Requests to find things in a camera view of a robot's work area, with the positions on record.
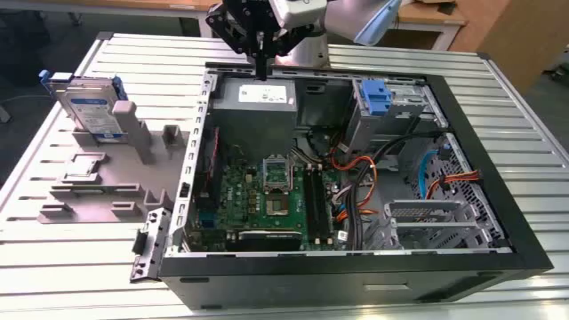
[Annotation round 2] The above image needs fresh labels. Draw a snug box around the thick black cable bundle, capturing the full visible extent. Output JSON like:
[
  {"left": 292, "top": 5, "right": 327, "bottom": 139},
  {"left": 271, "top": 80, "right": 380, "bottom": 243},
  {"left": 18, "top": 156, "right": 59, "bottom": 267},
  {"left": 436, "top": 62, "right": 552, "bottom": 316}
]
[{"left": 350, "top": 131, "right": 446, "bottom": 251}]

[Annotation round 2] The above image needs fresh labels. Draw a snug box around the small wooden desk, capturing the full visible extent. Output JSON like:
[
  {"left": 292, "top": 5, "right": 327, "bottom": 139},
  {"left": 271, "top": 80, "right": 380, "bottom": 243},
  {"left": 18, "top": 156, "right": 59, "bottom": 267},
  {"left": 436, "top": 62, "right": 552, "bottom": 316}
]
[{"left": 395, "top": 0, "right": 471, "bottom": 51}]

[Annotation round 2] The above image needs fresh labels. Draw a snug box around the brown wooden cabinet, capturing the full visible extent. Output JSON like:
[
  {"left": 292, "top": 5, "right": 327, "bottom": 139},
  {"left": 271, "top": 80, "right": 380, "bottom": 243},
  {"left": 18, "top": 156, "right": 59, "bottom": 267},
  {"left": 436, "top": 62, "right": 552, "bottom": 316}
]
[{"left": 454, "top": 0, "right": 569, "bottom": 96}]

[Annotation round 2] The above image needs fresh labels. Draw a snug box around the green motherboard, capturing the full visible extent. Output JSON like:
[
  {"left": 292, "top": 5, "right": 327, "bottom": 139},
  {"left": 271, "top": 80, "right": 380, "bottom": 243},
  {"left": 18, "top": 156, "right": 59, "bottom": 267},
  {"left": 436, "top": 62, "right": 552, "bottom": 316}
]
[{"left": 186, "top": 156, "right": 347, "bottom": 253}]

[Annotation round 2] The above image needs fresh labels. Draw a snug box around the green RAM stick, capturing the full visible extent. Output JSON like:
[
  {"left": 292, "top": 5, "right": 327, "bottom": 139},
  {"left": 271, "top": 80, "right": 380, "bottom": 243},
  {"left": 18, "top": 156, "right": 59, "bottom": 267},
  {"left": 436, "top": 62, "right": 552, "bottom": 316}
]
[{"left": 71, "top": 185, "right": 119, "bottom": 195}]

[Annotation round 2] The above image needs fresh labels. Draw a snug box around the grey card retainer bracket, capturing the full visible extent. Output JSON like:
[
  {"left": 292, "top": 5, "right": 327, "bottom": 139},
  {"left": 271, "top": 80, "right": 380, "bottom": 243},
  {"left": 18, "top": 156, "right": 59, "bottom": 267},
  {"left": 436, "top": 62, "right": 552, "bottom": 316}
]
[{"left": 130, "top": 206, "right": 174, "bottom": 284}]

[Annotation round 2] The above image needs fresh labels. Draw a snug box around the long wooden desk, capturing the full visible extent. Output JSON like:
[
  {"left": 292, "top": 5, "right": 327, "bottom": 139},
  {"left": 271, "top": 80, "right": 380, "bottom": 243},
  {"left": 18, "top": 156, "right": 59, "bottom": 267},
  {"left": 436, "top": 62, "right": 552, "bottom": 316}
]
[{"left": 58, "top": 0, "right": 223, "bottom": 38}]

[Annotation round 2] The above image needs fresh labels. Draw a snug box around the black RAM slot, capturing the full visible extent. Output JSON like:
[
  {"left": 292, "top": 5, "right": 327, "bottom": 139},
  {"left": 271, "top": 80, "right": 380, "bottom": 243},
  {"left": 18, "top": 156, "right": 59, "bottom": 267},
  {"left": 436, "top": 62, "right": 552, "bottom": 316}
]
[
  {"left": 315, "top": 163, "right": 335, "bottom": 244},
  {"left": 304, "top": 163, "right": 323, "bottom": 244}
]

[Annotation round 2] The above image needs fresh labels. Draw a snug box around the thin red wire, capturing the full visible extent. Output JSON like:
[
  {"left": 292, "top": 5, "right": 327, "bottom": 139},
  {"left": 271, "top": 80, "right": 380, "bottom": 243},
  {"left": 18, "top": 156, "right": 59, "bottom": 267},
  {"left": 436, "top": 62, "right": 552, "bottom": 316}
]
[{"left": 212, "top": 128, "right": 223, "bottom": 174}]

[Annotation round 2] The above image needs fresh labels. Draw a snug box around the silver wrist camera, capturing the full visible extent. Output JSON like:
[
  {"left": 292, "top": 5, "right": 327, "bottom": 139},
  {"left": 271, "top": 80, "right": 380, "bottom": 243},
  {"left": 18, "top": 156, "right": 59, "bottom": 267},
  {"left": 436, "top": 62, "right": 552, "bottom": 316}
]
[{"left": 268, "top": 0, "right": 331, "bottom": 31}]

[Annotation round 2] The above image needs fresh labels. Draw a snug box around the blue data wire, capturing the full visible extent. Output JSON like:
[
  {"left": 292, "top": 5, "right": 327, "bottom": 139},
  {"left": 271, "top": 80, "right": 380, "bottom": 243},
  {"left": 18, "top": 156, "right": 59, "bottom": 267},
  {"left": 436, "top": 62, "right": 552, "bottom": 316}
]
[{"left": 418, "top": 139, "right": 451, "bottom": 201}]

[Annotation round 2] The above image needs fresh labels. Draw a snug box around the grey parts rack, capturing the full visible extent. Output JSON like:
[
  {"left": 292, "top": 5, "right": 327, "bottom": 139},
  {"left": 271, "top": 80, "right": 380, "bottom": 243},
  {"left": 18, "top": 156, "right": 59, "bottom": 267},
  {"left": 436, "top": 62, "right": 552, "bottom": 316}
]
[{"left": 38, "top": 101, "right": 194, "bottom": 224}]

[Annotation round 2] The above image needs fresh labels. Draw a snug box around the grey power supply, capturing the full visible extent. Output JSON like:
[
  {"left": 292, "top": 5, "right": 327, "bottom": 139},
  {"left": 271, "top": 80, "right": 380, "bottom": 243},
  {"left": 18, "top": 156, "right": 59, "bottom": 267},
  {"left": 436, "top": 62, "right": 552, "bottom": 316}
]
[{"left": 208, "top": 78, "right": 299, "bottom": 157}]

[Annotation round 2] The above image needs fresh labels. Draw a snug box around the hard disk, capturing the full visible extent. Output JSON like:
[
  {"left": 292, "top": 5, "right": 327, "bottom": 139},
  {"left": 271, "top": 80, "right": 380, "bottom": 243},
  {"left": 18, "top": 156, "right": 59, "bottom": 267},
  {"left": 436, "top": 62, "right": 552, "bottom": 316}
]
[{"left": 39, "top": 69, "right": 131, "bottom": 145}]

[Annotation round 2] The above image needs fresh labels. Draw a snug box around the metal socket cover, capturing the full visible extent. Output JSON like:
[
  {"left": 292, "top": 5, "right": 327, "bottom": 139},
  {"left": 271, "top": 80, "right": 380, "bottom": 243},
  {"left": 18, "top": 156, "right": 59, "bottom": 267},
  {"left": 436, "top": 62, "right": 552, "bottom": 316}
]
[{"left": 262, "top": 155, "right": 296, "bottom": 195}]

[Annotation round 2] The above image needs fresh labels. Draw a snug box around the silver CPU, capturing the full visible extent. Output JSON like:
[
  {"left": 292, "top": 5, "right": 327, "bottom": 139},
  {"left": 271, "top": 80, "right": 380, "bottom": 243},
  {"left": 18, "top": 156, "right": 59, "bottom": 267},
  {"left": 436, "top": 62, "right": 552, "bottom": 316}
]
[{"left": 71, "top": 159, "right": 98, "bottom": 175}]

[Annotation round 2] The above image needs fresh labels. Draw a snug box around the CPU socket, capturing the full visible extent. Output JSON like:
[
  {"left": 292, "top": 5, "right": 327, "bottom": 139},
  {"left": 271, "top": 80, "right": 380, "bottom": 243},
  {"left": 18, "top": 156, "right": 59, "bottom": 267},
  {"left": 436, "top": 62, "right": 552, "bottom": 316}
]
[{"left": 266, "top": 195, "right": 295, "bottom": 217}]

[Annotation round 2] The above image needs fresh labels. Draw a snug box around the orange disk power wire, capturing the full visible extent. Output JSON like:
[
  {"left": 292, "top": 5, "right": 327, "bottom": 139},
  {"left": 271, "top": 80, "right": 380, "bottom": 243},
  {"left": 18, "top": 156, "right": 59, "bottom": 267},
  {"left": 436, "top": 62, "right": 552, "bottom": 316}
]
[{"left": 438, "top": 169, "right": 484, "bottom": 193}]

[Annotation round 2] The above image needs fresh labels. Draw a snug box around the black PC case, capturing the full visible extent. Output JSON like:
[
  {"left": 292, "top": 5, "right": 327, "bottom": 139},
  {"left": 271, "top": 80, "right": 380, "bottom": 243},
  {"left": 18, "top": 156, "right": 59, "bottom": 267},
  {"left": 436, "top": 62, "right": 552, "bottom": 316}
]
[{"left": 159, "top": 61, "right": 556, "bottom": 310}]

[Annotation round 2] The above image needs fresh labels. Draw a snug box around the blue drive latch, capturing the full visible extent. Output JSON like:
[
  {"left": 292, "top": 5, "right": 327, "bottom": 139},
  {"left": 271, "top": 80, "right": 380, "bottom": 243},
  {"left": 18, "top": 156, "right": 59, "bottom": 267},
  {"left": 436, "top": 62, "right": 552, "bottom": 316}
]
[{"left": 363, "top": 79, "right": 394, "bottom": 116}]

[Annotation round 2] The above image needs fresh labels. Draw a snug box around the metal disk bay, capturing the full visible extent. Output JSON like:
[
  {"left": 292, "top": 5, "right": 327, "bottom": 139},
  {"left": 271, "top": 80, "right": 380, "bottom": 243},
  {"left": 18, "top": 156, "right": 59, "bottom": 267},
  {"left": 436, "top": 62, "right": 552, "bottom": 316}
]
[{"left": 364, "top": 199, "right": 508, "bottom": 251}]

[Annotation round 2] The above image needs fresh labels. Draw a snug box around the black graphics card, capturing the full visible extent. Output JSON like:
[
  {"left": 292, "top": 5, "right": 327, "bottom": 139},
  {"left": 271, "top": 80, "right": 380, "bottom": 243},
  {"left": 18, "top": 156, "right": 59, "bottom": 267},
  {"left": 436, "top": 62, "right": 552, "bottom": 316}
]
[{"left": 226, "top": 229, "right": 304, "bottom": 253}]

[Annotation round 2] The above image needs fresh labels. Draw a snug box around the metal optical drive cage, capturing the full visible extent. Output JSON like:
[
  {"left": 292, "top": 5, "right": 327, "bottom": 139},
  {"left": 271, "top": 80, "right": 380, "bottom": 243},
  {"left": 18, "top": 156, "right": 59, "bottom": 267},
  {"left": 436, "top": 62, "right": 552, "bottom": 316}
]
[{"left": 347, "top": 78, "right": 446, "bottom": 157}]

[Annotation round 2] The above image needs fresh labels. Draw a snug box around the orange power wire bundle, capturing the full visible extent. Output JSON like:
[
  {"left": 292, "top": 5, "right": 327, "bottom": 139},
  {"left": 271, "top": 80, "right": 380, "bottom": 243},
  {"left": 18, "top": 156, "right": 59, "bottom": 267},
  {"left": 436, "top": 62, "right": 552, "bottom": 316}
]
[{"left": 331, "top": 129, "right": 382, "bottom": 223}]

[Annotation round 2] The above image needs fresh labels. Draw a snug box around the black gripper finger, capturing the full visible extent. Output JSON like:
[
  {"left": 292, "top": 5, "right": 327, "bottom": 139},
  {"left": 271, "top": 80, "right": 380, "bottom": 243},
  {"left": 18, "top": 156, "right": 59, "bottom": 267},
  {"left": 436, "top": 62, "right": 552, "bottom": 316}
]
[
  {"left": 262, "top": 26, "right": 323, "bottom": 83},
  {"left": 206, "top": 3, "right": 264, "bottom": 83}
]

